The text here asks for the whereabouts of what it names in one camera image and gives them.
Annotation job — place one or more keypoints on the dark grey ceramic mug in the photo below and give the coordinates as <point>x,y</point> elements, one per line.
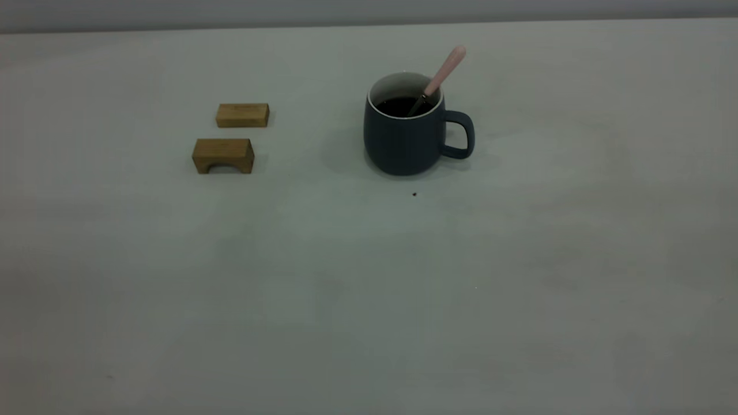
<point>403,147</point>

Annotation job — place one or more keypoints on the black coffee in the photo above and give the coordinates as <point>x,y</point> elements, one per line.
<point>392,106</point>

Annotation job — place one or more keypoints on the arched wooden block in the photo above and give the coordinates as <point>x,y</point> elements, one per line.
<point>223,151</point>

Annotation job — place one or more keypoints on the flat wooden block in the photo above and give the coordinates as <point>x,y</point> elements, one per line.
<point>242,115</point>

